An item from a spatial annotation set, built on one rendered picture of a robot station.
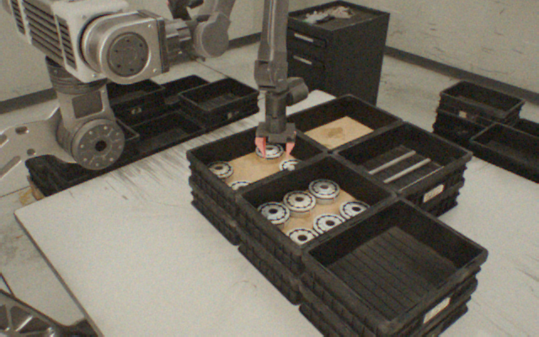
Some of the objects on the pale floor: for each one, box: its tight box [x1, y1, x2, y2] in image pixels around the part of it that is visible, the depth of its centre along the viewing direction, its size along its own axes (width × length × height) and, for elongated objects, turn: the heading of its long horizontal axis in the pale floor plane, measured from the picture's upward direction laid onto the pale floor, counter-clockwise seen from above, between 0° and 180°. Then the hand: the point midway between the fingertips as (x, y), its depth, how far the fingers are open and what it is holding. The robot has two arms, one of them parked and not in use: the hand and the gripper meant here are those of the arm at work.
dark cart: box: [286, 0, 391, 106], centre depth 342 cm, size 60×45×90 cm
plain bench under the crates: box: [13, 89, 539, 337], centre depth 186 cm, size 160×160×70 cm
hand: (275, 155), depth 137 cm, fingers open, 6 cm apart
